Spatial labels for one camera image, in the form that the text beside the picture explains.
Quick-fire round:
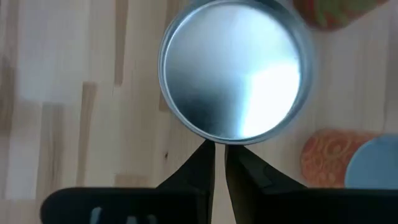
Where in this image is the orange green beans can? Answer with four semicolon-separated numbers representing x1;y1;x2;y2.
292;0;389;32

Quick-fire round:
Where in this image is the short red can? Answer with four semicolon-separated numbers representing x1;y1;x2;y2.
300;128;398;190

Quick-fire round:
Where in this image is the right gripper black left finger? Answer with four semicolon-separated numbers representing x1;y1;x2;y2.
39;139;216;224

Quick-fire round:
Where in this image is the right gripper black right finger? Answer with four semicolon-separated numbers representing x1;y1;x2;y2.
224;144;398;224

